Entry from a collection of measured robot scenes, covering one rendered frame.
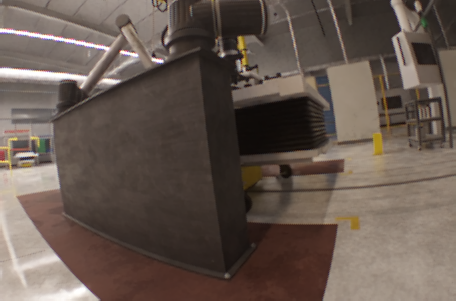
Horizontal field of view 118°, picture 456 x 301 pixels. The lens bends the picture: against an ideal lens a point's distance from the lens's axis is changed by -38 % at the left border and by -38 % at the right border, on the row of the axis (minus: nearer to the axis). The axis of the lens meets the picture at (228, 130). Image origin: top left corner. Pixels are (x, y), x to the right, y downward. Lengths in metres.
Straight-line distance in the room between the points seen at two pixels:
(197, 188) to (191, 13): 0.74
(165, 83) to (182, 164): 0.34
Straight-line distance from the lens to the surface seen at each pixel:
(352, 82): 6.13
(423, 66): 3.55
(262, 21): 1.05
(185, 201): 0.91
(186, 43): 0.95
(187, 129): 0.84
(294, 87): 1.16
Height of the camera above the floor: 0.57
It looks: 2 degrees up
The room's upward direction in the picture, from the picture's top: 7 degrees counter-clockwise
